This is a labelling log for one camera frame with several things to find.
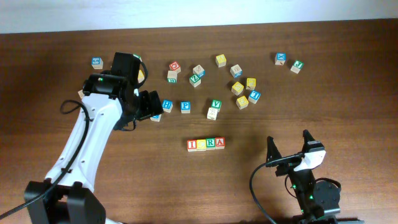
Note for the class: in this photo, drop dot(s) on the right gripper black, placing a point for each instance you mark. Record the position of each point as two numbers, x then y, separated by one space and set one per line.
273 152

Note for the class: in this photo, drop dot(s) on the blue P block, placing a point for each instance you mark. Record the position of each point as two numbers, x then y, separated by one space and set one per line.
185 107

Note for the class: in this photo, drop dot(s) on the blue block far left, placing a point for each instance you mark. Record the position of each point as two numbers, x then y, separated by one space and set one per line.
97 63

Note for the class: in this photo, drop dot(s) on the wooden block blue side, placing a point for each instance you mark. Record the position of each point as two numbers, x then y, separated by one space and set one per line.
199 71

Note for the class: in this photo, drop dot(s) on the blue X block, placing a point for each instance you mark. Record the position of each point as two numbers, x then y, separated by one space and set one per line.
280 58

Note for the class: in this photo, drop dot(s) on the yellow block right pair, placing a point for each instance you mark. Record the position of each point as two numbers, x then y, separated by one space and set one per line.
141 77

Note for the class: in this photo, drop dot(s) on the green L block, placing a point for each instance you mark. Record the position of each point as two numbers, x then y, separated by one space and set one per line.
138 56

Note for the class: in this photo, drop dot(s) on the red A block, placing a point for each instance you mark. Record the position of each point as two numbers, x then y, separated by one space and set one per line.
220 143

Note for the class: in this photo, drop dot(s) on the yellow block upper right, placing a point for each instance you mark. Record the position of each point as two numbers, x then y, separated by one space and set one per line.
250 83

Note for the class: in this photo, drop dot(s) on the green V block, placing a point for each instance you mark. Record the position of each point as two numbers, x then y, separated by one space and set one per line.
216 104

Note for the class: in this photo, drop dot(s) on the pale wooden block centre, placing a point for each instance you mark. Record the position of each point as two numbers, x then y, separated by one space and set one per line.
212 113

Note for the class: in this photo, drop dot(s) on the green Z block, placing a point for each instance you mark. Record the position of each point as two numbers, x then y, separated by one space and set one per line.
195 80

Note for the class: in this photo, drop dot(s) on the red I block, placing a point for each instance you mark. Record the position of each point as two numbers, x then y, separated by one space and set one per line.
192 145

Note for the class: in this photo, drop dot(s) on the wooden block blue edge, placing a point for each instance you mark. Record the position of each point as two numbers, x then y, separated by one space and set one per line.
236 71

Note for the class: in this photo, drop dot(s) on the yellow block lower cluster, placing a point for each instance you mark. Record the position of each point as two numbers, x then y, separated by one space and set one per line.
242 102

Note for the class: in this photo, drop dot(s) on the green R block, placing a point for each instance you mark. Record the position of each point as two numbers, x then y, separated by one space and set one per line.
210 144

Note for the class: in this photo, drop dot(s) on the yellow C block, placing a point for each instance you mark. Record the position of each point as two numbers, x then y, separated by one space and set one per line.
201 144

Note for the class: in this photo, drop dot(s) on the red number block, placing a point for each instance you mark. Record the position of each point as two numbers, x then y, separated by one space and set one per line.
175 66

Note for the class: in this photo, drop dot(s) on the wooden block green side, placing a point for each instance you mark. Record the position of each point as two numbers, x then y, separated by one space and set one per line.
172 76

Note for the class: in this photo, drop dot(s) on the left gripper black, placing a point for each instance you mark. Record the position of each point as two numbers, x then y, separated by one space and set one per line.
152 106

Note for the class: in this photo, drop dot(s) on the yellow block top centre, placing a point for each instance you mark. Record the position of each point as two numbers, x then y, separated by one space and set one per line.
221 60

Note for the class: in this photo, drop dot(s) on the wooden block red side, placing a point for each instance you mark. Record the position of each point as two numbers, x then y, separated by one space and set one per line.
81 94

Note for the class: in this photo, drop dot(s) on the blue block lower centre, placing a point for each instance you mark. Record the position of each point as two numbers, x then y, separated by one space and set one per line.
156 118

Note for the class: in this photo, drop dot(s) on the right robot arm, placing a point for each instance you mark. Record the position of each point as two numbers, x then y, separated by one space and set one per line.
318 199

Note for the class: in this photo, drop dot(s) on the green J block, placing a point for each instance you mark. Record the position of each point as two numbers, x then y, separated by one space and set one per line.
297 66

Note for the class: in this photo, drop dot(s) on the blue H block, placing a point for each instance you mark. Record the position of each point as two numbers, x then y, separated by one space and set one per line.
167 106

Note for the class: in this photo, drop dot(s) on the blue block right cluster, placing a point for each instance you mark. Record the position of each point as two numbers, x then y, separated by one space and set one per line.
254 96

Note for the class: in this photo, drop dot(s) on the yellow block centre right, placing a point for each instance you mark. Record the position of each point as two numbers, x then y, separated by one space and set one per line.
237 88

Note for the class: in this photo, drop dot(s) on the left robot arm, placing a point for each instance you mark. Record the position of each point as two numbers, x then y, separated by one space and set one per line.
112 101

